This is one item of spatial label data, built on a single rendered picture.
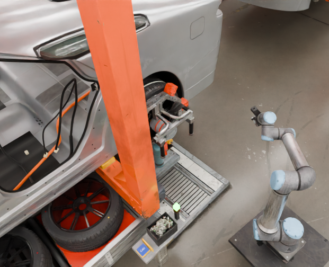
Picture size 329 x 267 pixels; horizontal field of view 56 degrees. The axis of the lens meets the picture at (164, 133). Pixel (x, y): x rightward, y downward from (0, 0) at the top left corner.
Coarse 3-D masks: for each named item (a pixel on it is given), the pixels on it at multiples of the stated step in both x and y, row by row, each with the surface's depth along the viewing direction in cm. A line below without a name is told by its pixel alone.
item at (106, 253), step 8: (136, 224) 254; (144, 224) 264; (128, 232) 250; (136, 232) 260; (112, 240) 247; (120, 240) 247; (128, 240) 257; (104, 248) 242; (112, 248) 245; (96, 256) 239; (104, 256) 242; (88, 264) 235; (96, 264) 240
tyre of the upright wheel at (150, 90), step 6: (144, 78) 257; (150, 78) 260; (156, 78) 266; (144, 84) 251; (150, 84) 251; (156, 84) 253; (162, 84) 255; (144, 90) 245; (150, 90) 246; (156, 90) 250; (162, 90) 256; (150, 96) 249
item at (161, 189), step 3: (159, 183) 278; (159, 186) 275; (162, 186) 275; (159, 189) 274; (162, 189) 274; (159, 192) 273; (162, 192) 275; (159, 195) 272; (162, 195) 276; (165, 195) 285; (159, 198) 275; (162, 198) 279; (159, 201) 279
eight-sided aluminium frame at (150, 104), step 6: (156, 96) 248; (162, 96) 248; (168, 96) 252; (174, 96) 260; (150, 102) 246; (156, 102) 244; (150, 108) 242; (174, 114) 283; (180, 114) 281; (174, 120) 286
